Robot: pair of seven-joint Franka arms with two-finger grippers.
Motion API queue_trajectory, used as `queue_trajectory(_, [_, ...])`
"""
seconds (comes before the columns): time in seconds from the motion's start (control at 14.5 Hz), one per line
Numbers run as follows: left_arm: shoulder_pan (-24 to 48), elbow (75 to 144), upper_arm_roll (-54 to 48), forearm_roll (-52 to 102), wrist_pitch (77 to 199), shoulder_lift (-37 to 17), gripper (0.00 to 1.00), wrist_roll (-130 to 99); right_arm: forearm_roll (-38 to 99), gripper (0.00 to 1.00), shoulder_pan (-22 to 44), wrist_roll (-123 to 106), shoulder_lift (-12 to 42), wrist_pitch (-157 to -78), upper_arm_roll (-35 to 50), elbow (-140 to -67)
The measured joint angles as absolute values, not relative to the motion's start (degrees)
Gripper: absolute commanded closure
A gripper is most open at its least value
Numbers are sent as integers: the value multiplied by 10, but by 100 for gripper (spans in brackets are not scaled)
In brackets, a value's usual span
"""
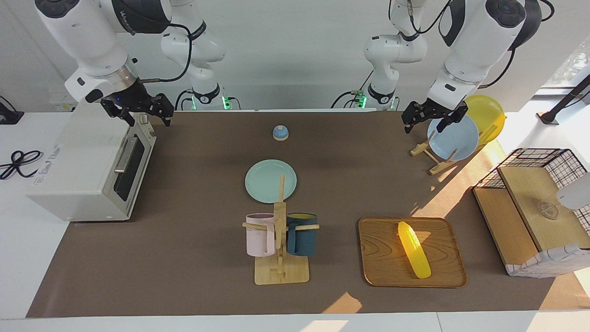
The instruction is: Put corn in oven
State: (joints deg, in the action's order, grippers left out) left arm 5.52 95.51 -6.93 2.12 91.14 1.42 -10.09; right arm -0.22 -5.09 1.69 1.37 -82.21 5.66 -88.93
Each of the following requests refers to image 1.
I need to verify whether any white checked cloth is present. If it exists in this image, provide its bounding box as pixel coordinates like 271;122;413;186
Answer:
506;243;590;279

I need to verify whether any yellow plate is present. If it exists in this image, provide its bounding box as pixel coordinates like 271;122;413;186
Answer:
463;95;506;145

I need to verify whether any black angled stand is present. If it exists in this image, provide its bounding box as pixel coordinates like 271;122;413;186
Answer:
537;74;590;125

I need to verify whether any pink mug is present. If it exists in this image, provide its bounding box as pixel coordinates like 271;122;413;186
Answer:
246;213;277;257

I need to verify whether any mint green plate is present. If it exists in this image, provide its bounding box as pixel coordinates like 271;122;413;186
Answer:
245;160;297;204

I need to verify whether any coiled black cable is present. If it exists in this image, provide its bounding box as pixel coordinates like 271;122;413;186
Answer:
0;150;43;180

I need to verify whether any black clamp base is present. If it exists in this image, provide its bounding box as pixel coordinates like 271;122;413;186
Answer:
0;96;24;125

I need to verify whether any white toaster oven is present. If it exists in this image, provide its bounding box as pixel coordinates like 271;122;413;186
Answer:
26;102;157;222

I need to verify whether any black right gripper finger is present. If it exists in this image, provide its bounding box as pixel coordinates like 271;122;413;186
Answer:
100;98;136;128
152;93;175;128

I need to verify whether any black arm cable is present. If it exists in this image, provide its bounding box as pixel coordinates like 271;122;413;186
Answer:
136;21;193;83
478;44;517;89

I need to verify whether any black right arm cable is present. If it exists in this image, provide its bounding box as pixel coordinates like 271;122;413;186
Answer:
136;21;193;83

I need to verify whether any small clear glass object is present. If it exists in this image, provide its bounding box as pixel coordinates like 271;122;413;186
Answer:
537;202;560;220

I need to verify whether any yellow corn cob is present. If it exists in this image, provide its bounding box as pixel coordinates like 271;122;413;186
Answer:
398;221;431;279

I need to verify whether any square wooden tray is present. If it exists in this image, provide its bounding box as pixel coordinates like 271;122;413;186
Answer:
358;217;467;288

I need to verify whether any wooden mug rack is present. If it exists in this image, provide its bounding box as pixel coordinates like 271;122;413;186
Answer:
242;174;320;285

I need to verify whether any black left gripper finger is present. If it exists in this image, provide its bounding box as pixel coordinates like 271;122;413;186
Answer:
435;103;469;134
401;102;425;135

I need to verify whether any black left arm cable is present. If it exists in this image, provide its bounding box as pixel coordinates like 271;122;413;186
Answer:
478;44;517;89

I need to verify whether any black wire basket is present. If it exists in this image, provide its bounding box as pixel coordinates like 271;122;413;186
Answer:
475;148;590;231

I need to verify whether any stepped wooden shelf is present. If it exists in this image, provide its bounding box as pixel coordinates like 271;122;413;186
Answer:
472;166;590;277

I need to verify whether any blurred white rounded object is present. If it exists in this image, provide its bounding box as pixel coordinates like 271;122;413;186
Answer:
555;173;590;210

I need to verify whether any wooden plate rack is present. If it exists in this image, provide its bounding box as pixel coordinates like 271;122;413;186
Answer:
410;124;501;176

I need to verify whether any brown table mat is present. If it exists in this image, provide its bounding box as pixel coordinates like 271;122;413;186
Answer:
26;111;590;318

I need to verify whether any light blue plate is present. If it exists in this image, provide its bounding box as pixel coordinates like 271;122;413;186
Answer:
427;113;480;161

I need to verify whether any white wall socket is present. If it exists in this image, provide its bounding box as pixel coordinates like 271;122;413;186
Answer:
48;95;79;112

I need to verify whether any dark blue mug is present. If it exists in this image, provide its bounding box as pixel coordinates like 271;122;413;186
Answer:
286;213;318;256

